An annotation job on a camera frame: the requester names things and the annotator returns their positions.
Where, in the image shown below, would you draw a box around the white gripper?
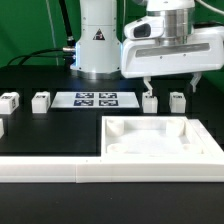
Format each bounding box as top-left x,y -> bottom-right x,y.
121,16 -> 224,98

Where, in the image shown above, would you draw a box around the white square tabletop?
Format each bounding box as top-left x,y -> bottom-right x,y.
100,115 -> 223,158

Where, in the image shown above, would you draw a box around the white L-shaped fence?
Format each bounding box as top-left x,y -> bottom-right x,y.
0,118 -> 224,184

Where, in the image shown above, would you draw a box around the white marker plate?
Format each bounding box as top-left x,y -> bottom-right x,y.
51,92 -> 139,108

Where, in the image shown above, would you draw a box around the white block left edge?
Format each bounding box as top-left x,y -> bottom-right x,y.
0,118 -> 4,139

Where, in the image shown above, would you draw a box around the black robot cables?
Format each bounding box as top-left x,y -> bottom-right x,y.
6,0 -> 77,67

